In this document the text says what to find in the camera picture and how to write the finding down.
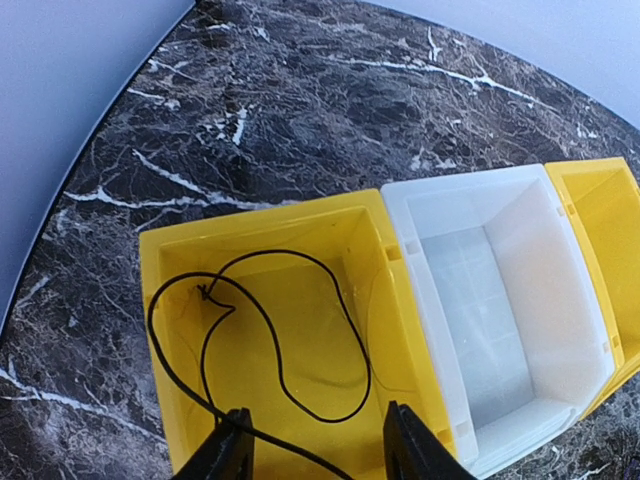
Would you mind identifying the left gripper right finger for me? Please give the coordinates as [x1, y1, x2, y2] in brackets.
[385, 401, 474, 480]

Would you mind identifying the yellow bin near front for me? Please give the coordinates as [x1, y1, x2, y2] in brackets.
[139, 189, 454, 479]

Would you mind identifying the white plastic bin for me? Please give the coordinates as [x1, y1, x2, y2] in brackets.
[381, 164, 615, 478]

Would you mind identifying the yellow bin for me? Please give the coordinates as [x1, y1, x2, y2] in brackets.
[139, 189, 454, 479]
[545, 157, 639, 414]

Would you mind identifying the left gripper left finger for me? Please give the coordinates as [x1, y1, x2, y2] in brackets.
[172, 420, 255, 480]

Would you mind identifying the yellow bin near back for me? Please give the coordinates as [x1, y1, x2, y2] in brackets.
[545, 157, 639, 414]

